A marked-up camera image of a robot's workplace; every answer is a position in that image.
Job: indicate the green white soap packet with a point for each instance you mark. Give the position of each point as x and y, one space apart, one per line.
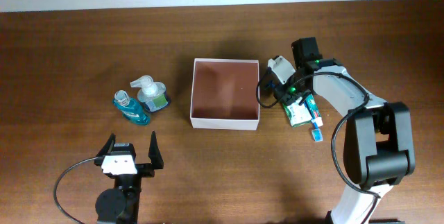
297 114

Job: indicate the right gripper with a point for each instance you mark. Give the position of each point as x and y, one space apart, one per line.
280 89

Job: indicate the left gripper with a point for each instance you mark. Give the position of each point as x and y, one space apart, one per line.
148 170

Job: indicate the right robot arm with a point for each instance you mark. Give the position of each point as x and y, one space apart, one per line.
372 144

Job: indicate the blue mouthwash bottle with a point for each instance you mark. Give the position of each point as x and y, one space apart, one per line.
130 108

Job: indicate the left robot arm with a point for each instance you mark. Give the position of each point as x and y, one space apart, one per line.
120 204

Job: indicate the blue white toothbrush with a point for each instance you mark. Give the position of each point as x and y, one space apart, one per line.
317 134

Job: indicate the white cardboard box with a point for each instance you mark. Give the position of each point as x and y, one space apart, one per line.
223 94

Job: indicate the clear pump soap bottle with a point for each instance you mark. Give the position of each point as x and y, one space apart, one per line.
152 95

